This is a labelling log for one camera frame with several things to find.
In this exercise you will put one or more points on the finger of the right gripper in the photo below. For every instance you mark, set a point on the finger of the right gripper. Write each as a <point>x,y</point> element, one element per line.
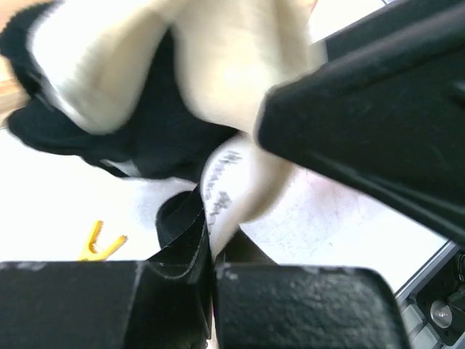
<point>385,114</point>

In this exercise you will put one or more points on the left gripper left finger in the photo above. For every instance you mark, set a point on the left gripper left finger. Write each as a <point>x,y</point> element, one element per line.
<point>132,304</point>

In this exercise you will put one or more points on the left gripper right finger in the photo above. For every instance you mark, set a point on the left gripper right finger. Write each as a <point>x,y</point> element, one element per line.
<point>270,306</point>

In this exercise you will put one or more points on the yellow clothes peg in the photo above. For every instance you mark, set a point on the yellow clothes peg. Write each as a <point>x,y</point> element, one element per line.
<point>92,250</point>

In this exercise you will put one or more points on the black underwear with beige band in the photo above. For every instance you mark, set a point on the black underwear with beige band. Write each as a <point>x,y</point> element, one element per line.
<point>161,89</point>

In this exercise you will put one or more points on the aluminium mounting rail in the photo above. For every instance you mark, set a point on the aluminium mounting rail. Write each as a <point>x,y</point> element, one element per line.
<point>432,301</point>

